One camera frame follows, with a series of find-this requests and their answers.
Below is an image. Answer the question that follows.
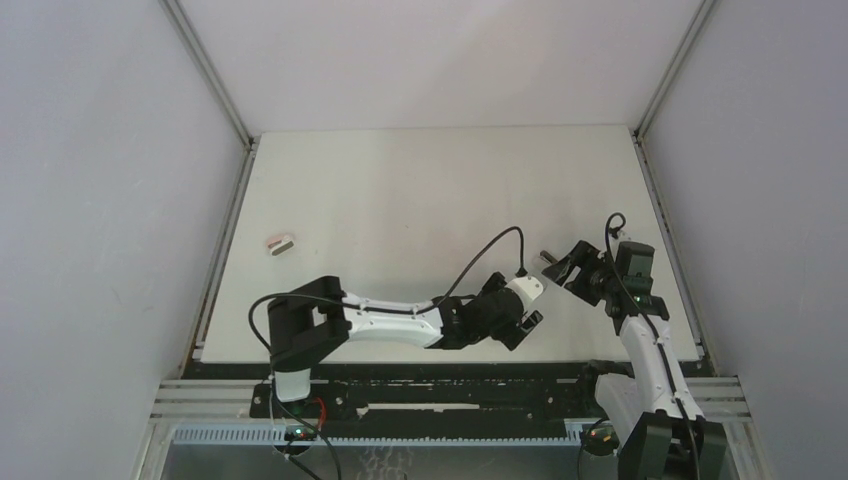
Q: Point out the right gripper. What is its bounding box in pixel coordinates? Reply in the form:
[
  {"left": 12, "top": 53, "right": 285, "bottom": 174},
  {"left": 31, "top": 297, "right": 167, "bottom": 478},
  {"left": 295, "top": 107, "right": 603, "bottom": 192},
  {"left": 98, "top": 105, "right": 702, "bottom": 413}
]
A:
[{"left": 543, "top": 240, "right": 620, "bottom": 306}]

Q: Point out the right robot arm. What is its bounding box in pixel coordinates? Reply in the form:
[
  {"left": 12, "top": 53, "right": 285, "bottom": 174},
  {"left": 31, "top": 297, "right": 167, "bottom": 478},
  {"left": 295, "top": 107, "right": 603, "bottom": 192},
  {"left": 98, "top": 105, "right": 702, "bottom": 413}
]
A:
[{"left": 540, "top": 240, "right": 728, "bottom": 479}]

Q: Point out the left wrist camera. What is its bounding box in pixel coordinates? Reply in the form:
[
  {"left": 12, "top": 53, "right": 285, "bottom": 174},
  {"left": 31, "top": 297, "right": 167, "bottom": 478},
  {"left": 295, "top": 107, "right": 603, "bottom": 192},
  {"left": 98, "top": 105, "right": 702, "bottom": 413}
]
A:
[{"left": 506, "top": 275, "right": 544, "bottom": 312}]

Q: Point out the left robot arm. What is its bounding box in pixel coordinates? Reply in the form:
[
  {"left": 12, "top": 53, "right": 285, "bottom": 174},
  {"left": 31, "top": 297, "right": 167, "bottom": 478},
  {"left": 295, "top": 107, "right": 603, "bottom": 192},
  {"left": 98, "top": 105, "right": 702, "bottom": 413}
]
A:
[{"left": 265, "top": 273, "right": 544, "bottom": 417}]

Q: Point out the right circuit board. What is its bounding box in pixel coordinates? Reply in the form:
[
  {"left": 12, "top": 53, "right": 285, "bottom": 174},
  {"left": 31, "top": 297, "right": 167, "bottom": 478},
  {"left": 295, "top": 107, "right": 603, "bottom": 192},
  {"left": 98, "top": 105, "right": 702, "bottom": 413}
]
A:
[{"left": 582, "top": 423, "right": 620, "bottom": 450}]

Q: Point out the silver staple strip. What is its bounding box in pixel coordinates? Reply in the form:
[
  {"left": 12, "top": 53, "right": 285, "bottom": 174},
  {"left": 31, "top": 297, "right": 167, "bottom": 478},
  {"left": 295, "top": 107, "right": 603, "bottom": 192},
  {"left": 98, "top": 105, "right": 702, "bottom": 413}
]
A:
[{"left": 539, "top": 250, "right": 558, "bottom": 264}]

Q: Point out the circuit board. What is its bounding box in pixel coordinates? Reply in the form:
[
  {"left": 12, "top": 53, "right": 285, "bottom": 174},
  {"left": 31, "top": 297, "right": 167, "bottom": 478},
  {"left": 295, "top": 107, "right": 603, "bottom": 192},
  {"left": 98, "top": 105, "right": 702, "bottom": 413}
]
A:
[
  {"left": 582, "top": 423, "right": 620, "bottom": 450},
  {"left": 283, "top": 426, "right": 319, "bottom": 444}
]

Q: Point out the white slotted cable duct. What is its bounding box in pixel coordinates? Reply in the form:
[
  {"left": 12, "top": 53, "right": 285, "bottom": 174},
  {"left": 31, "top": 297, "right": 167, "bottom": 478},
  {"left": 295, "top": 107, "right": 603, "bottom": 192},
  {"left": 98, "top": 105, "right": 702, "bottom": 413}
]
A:
[{"left": 172, "top": 424, "right": 580, "bottom": 447}]

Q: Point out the left circuit board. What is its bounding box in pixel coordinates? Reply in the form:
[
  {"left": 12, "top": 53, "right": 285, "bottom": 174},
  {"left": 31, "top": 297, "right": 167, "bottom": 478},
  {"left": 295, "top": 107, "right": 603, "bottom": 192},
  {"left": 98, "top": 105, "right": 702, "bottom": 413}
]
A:
[{"left": 283, "top": 426, "right": 319, "bottom": 444}]

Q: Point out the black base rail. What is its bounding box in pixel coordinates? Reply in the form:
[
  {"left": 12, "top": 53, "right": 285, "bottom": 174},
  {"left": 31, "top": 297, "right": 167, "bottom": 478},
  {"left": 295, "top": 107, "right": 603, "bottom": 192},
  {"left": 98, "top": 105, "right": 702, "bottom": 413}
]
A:
[{"left": 249, "top": 361, "right": 645, "bottom": 441}]

